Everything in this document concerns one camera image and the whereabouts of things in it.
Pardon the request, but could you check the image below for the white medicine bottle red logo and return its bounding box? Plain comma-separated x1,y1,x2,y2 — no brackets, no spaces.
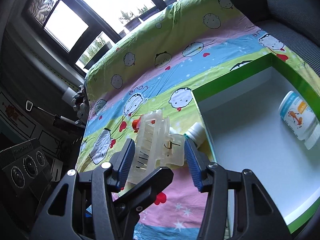
184,122,207,148

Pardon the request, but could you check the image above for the translucent white hair claw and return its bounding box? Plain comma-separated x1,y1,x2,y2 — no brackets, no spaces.
127,110,185,184

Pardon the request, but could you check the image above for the orange cap carton bottle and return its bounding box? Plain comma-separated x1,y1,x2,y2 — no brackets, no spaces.
132,116,142,133

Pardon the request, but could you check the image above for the white bottle blue label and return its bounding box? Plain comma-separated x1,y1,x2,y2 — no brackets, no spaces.
278,90,319,150

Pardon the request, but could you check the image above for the green white open box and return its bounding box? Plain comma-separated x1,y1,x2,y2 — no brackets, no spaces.
193,54,319,233

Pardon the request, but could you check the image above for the grey plush toy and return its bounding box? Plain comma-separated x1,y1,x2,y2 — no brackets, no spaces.
72,84,89,126

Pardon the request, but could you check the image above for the colourful cartoon bed sheet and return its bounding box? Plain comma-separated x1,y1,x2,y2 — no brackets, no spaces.
75,0,320,240

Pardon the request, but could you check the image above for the dark grey sofa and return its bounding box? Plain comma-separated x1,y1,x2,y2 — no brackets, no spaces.
231,0,319,74

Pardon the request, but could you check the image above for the black triple lens camera box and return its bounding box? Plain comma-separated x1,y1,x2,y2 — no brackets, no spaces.
1,138,53,196

